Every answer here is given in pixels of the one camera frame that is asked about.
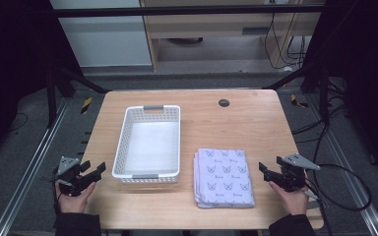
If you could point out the person's right hand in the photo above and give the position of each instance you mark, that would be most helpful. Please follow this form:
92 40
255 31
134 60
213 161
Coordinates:
293 201

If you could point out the light wooden desk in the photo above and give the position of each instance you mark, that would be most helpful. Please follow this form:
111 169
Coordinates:
210 28

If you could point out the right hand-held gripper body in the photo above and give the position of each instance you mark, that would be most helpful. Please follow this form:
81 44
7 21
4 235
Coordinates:
292 177

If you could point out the person's left hand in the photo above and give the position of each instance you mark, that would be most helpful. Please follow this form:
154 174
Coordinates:
74 203

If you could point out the folded lavender printed cloth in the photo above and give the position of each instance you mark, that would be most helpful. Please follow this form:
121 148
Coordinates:
223 178

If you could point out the white cabinet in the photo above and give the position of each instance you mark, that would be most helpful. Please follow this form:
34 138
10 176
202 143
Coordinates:
105 39

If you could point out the white perforated plastic basket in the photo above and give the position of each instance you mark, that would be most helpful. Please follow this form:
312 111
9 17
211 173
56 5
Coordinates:
151 147

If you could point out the aluminium floor rail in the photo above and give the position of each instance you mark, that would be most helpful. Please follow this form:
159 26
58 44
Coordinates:
29 170
351 177

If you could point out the yellow black striped tape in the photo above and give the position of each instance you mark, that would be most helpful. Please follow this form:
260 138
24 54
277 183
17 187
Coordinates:
297 101
86 105

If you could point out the black metal stand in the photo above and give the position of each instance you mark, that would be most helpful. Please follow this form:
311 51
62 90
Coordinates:
50 98
324 95

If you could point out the black horizontal frame bar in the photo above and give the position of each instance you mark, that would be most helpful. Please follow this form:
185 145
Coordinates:
177 11

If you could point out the dark curtain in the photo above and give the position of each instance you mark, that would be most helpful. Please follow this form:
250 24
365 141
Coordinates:
364 82
10 65

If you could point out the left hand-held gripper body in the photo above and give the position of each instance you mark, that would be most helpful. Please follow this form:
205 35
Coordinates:
68 170

